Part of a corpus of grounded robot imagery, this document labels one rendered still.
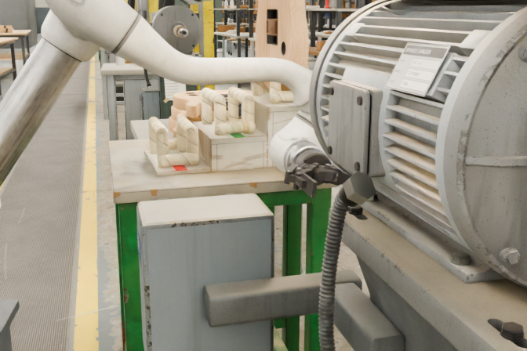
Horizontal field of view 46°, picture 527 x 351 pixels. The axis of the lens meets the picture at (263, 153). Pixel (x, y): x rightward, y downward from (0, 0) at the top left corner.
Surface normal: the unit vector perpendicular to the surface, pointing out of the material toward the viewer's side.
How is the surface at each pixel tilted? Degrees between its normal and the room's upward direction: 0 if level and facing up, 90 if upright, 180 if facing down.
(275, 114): 90
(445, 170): 98
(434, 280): 0
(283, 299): 90
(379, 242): 0
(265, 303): 90
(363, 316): 0
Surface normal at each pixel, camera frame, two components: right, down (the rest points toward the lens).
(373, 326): 0.00, -0.97
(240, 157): 0.30, 0.22
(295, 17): 0.26, -0.28
